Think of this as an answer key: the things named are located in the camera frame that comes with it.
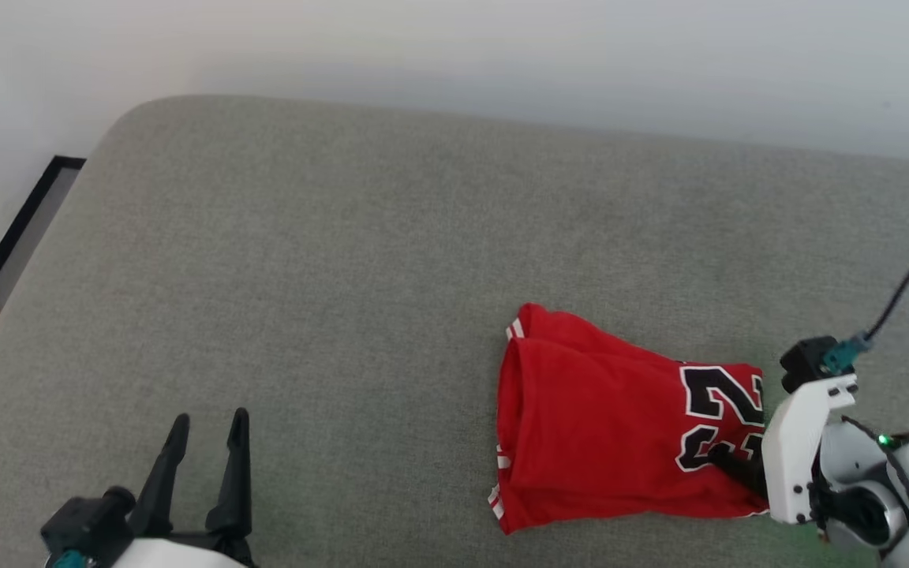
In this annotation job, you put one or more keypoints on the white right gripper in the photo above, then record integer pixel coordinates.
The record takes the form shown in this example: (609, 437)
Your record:
(794, 457)

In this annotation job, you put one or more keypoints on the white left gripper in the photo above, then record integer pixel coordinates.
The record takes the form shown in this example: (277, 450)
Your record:
(186, 552)

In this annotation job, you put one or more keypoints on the red basketball jersey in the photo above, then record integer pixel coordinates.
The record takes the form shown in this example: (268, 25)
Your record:
(596, 426)

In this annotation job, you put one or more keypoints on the grey fabric sofa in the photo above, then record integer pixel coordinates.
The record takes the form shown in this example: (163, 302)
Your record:
(344, 300)

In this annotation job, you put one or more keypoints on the black framed panel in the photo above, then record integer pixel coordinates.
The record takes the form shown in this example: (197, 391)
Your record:
(28, 225)

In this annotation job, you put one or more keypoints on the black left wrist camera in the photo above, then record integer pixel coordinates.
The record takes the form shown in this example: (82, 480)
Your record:
(84, 521)

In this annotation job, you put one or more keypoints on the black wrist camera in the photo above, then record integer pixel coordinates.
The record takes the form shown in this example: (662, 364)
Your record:
(806, 363)
(84, 521)

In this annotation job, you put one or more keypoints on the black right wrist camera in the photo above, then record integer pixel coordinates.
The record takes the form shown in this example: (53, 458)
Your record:
(806, 363)

